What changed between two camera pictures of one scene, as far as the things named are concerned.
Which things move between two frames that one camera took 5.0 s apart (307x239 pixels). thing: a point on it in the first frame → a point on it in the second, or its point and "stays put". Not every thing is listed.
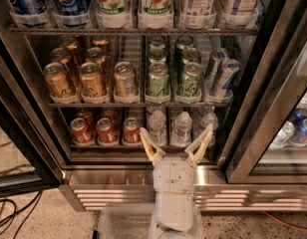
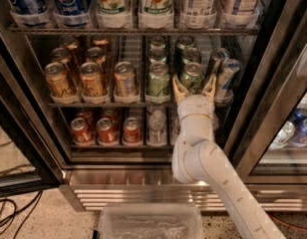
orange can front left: (59, 82) stays put
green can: (190, 82) stays put
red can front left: (80, 131) stays put
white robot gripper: (173, 176) → (194, 106)
